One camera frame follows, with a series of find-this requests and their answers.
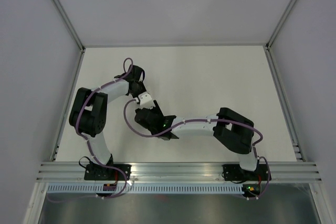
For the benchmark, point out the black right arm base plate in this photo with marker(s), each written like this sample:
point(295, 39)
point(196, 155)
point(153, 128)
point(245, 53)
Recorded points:
point(234, 173)

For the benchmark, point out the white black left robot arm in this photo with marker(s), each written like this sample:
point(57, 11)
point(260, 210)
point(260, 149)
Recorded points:
point(88, 116)

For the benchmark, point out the white slotted cable duct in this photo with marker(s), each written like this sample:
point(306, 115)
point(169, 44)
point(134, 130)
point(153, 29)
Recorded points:
point(147, 188)

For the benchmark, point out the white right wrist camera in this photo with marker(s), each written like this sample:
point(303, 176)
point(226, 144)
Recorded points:
point(145, 101)

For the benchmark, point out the aluminium frame rail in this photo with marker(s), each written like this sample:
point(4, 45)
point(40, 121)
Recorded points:
point(180, 44)
point(281, 172)

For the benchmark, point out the aluminium back frame rail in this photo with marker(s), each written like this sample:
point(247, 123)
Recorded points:
point(180, 44)

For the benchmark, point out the aluminium frame post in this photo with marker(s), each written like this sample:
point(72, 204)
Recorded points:
point(69, 26)
point(281, 22)

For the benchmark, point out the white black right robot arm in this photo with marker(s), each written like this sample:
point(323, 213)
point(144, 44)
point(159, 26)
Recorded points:
point(231, 129)

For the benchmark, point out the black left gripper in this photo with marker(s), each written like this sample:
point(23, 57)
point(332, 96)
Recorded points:
point(141, 84)

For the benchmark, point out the aluminium left frame post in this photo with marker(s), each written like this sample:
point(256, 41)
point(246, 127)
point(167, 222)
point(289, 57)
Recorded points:
point(69, 26)

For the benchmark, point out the aluminium front frame rail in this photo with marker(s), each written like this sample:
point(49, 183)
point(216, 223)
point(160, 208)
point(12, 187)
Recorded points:
point(281, 172)

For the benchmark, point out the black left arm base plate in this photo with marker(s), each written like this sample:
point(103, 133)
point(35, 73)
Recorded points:
point(95, 172)

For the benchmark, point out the aluminium right frame post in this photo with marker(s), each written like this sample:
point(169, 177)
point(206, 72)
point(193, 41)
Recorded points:
point(281, 22)

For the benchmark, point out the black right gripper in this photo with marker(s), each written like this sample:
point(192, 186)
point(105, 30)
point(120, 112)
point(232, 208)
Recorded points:
point(157, 108)

